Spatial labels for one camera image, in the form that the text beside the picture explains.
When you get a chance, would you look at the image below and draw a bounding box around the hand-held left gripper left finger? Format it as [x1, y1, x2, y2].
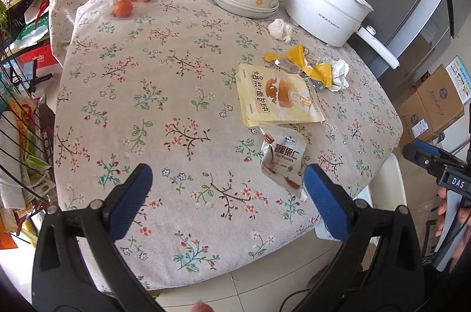
[31, 163, 154, 312]

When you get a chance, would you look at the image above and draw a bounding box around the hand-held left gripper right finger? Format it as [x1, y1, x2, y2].
[302, 164, 425, 312]

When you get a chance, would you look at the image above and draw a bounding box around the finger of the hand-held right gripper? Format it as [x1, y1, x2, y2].
[412, 139, 460, 162]
[402, 143, 442, 177]

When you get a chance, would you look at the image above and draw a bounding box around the white nut kernel packet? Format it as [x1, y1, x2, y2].
[259, 123, 309, 202]

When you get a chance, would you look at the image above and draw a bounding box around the person's right hand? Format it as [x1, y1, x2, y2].
[436, 186, 471, 238]

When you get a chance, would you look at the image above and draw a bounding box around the cardboard box white sticker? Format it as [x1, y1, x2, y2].
[395, 93, 446, 151]

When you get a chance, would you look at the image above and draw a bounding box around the brown cardboard box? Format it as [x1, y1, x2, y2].
[416, 64, 465, 134]

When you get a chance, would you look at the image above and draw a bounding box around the large-flowered beige tablecloth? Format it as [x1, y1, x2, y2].
[53, 0, 404, 290]

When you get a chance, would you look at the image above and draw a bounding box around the blue and white box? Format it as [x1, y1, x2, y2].
[445, 55, 471, 104]

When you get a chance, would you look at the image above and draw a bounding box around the crumpled white tissue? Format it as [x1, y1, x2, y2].
[329, 59, 351, 92]
[268, 18, 295, 43]

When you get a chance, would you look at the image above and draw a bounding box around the yellow popcorn bag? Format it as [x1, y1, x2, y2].
[235, 62, 327, 128]

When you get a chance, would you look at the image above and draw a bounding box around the yellow foil wrapper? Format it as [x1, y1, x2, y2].
[263, 44, 334, 92]

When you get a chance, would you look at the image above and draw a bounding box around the white electric cooking pot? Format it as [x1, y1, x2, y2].
[285, 0, 400, 69]

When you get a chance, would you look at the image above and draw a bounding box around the red paper bag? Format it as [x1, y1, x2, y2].
[18, 43, 61, 68]

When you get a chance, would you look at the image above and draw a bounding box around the green and white bag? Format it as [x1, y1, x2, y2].
[9, 17, 50, 52]

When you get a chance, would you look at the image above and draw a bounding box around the black cable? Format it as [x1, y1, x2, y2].
[423, 194, 471, 272]

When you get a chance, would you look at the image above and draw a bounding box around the black wire rack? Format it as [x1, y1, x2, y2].
[0, 0, 74, 242]

